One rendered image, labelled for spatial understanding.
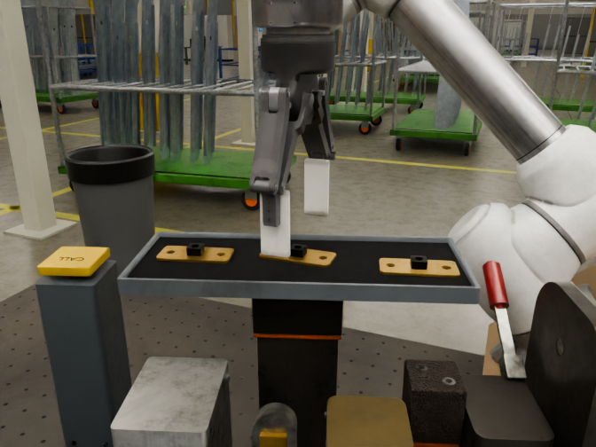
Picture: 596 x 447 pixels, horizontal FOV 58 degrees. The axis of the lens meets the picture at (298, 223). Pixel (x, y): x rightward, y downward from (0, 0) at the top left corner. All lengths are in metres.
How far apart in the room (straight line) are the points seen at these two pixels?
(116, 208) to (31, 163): 1.14
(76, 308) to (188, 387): 0.21
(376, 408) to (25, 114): 3.80
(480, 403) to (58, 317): 0.46
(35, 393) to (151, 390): 0.79
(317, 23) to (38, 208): 3.84
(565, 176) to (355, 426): 0.66
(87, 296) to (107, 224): 2.60
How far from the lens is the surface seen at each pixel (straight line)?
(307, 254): 0.61
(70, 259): 0.66
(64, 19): 10.70
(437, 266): 0.60
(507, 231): 1.01
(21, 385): 1.31
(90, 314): 0.65
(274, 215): 0.51
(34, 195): 4.23
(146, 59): 4.95
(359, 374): 1.21
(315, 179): 0.65
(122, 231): 3.25
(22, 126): 4.13
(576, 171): 1.03
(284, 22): 0.52
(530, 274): 1.02
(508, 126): 1.04
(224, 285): 0.55
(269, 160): 0.49
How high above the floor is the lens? 1.41
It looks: 20 degrees down
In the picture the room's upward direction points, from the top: straight up
